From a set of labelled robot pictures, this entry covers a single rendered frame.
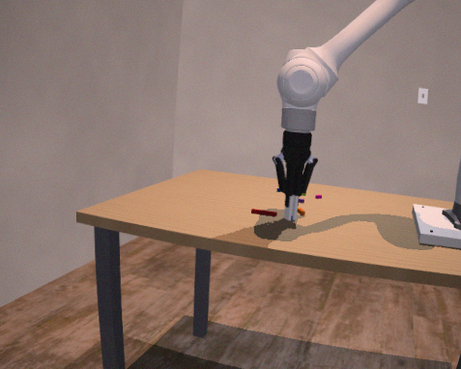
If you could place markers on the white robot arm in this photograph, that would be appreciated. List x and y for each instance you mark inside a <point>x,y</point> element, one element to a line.
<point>301,82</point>

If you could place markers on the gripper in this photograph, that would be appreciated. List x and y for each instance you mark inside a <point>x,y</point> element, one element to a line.
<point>297,179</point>

